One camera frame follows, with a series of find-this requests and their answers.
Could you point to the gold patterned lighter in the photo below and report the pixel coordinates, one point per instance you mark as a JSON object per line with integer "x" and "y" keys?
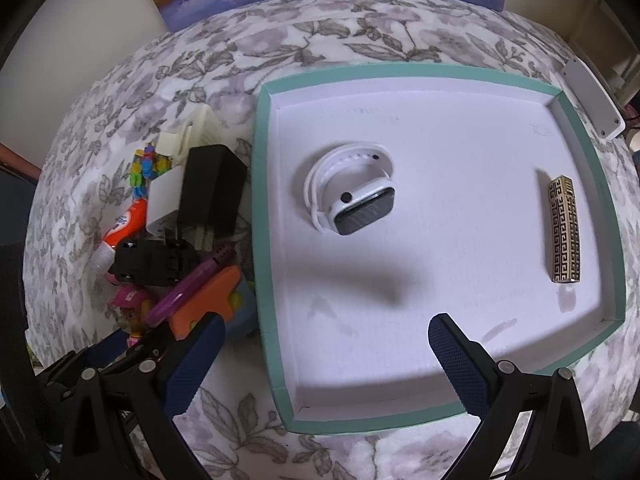
{"x": 562, "y": 230}

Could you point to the orange white toothpaste tube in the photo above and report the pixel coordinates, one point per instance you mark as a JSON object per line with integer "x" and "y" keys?
{"x": 120, "y": 225}

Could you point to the white smartwatch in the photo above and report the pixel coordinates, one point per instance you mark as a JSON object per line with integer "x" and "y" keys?
{"x": 350, "y": 220}

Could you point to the pink pup toy figure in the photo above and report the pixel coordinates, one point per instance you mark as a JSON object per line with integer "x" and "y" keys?
{"x": 127, "y": 302}

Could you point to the light blue toy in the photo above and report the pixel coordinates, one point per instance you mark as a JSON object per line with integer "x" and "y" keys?
{"x": 247, "y": 310}

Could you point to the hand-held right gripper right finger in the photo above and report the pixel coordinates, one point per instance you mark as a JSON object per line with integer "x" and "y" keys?
{"x": 460, "y": 365}

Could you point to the orange plastic toy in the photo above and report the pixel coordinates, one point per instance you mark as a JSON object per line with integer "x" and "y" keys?
{"x": 210, "y": 295}

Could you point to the black charger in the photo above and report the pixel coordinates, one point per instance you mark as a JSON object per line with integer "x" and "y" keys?
{"x": 210, "y": 190}

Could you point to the cream plastic box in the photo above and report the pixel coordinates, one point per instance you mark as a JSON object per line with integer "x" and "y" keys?
{"x": 205, "y": 125}

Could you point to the white charger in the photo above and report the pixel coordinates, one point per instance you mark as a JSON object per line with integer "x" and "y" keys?
{"x": 162, "y": 195}

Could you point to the white power strip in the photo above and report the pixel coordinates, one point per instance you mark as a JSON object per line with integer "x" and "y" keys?
{"x": 595, "y": 100}

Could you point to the dark cabinet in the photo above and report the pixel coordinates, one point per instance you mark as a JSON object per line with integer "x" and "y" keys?
{"x": 15, "y": 260}

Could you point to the white shelf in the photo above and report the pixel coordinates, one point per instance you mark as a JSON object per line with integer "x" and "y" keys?
{"x": 585, "y": 10}

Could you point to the colourful building block toy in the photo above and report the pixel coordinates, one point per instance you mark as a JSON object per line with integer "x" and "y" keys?
{"x": 145, "y": 167}

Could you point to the black plastic toy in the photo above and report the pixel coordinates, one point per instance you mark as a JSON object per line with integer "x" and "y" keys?
{"x": 145, "y": 260}

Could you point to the floral grey blanket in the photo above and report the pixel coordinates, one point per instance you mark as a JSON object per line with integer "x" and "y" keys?
{"x": 200, "y": 85}

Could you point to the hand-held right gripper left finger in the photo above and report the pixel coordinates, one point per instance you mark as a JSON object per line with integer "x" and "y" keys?
{"x": 195, "y": 365}

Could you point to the teal cardboard box tray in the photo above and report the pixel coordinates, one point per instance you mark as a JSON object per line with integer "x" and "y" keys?
{"x": 425, "y": 160}

